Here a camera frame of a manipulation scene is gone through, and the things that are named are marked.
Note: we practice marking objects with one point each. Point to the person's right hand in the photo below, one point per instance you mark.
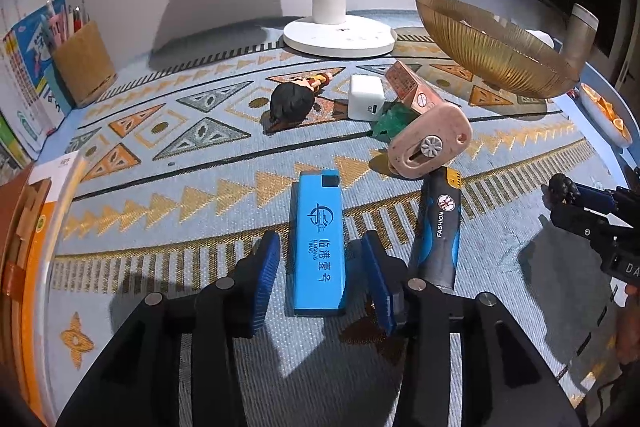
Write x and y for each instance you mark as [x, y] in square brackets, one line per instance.
[630, 327]

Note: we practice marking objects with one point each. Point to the dark green translucent figure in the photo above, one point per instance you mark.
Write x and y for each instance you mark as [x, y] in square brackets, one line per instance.
[392, 124]

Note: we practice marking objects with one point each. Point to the brown pen holder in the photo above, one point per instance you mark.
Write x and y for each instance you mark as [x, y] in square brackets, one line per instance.
[85, 64]

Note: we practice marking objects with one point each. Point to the black-haired doll figurine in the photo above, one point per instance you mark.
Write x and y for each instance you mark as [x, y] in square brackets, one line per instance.
[292, 99]

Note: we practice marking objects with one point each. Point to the pink utility knife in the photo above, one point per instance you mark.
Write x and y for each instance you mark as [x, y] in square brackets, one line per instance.
[430, 142]

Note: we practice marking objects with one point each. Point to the pink pen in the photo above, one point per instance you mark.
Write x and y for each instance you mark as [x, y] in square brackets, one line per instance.
[59, 27]

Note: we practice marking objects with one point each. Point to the green book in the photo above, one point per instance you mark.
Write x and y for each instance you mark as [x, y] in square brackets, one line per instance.
[10, 147]

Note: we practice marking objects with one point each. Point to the blue cover book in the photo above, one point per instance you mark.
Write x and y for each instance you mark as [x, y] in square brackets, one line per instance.
[35, 72]

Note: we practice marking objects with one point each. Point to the plate of orange slices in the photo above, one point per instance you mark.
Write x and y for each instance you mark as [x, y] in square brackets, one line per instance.
[605, 112]

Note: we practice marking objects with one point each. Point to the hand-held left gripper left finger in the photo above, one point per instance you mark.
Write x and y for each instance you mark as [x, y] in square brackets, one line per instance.
[265, 279]

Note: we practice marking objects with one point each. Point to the small pink carton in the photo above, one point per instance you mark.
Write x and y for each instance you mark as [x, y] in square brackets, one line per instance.
[412, 87]

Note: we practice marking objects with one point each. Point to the white charger plug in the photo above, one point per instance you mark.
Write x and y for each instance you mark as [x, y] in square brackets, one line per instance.
[364, 99]

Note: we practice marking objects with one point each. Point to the brown wooden organizer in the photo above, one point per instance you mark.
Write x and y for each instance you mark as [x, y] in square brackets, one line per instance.
[15, 247]

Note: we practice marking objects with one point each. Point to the orange and white box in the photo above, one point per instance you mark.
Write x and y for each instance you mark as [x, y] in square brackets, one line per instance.
[47, 227]

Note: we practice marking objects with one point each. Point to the red pen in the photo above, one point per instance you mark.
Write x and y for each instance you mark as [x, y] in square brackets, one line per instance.
[77, 19]

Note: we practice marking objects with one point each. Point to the gold ribbed bowl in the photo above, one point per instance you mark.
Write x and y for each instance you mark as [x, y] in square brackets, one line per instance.
[495, 57]

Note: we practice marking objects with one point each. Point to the blue lighter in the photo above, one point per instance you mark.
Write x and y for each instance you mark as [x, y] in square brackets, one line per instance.
[319, 242]

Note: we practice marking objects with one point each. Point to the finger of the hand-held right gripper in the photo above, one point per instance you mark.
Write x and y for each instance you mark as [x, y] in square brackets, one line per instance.
[597, 199]
[580, 222]

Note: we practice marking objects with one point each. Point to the blue black fashion knife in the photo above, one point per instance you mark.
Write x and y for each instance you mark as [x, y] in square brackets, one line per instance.
[437, 237]

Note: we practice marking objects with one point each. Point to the grey monitor stand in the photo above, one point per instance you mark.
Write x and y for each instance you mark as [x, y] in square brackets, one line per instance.
[580, 34]

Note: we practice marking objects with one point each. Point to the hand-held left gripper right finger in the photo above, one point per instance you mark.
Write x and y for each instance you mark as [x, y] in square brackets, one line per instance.
[378, 282]

